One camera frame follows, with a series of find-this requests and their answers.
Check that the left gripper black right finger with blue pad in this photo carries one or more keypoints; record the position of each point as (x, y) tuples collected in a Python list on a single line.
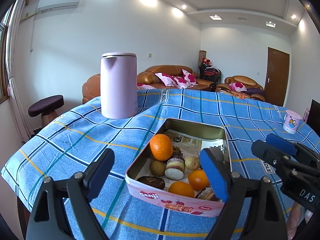
[(265, 219)]

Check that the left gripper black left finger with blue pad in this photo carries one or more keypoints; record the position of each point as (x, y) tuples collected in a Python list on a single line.
[(48, 219)]

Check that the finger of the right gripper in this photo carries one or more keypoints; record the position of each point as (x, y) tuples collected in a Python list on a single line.
[(296, 149), (270, 152)]

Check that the dark round fruit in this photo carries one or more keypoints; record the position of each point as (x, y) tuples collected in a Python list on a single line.
[(207, 194)]

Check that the large orange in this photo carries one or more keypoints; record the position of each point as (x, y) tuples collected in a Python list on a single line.
[(161, 147)]

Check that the person's hand holding gripper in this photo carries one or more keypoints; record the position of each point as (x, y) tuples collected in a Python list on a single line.
[(296, 215)]

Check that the pink cartoon cup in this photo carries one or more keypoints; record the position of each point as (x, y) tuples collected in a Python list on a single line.
[(291, 121)]

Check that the black television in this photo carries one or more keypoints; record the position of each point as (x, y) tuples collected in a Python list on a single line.
[(313, 119)]

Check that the blue plaid tablecloth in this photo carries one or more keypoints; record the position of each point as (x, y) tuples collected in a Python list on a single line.
[(78, 137)]

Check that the right orange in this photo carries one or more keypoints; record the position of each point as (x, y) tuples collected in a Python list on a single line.
[(198, 180)]

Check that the armchair floral cushion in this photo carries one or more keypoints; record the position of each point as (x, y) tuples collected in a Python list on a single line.
[(238, 87)]

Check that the brown leather armchair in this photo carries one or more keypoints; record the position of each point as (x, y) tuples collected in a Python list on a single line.
[(254, 90)]

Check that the brown wooden door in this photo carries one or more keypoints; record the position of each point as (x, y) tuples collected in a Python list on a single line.
[(277, 76)]

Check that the right kiwi fruit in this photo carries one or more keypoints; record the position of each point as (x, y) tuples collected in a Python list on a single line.
[(192, 163)]

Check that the kiwi fruit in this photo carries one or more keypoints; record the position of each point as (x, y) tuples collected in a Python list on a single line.
[(192, 163), (157, 168)]

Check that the small orange behind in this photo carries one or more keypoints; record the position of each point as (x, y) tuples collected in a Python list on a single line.
[(181, 188)]

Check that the right cut mangosteen half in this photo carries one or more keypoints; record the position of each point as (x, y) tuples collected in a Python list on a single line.
[(176, 152)]

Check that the cut mangosteen half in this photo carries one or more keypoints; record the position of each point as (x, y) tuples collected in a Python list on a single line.
[(176, 152), (175, 168)]

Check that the left cut mangosteen half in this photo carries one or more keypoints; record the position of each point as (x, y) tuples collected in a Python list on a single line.
[(175, 168)]

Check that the pink metal tin box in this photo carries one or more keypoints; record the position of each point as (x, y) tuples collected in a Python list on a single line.
[(191, 138)]

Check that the dark chairs stack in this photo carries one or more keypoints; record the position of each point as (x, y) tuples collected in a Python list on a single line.
[(207, 70)]

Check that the dark mangosteen fruit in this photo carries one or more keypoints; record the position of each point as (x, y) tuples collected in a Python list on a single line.
[(151, 181)]

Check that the pink floral cushion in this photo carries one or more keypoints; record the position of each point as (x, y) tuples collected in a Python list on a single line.
[(190, 78)]

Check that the left kiwi fruit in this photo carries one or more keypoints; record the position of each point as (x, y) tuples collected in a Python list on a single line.
[(157, 168)]

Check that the dark purple stool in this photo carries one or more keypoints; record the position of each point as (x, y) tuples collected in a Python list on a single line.
[(46, 108)]

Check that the orange chair near kettle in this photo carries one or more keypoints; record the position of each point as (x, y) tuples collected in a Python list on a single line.
[(91, 88)]

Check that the brown leather sofa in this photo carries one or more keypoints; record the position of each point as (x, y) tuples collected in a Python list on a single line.
[(171, 76)]

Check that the pink electric kettle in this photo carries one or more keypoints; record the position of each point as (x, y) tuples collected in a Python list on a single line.
[(118, 85)]

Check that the white air conditioner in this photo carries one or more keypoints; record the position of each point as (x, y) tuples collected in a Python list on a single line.
[(48, 5)]

